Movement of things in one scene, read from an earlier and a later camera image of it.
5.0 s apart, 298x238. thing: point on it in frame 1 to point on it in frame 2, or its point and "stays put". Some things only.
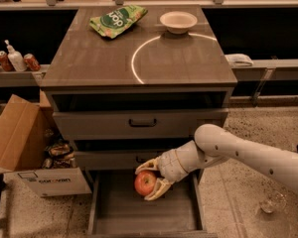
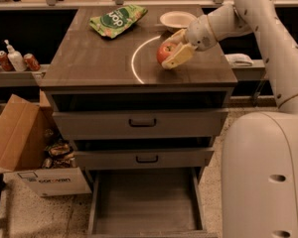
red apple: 144,181 to 164,52
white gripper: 169,166 to 200,32
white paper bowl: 178,22 stays put
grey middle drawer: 113,159 stays put
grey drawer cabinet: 123,83 stays put
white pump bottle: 16,59 stays put
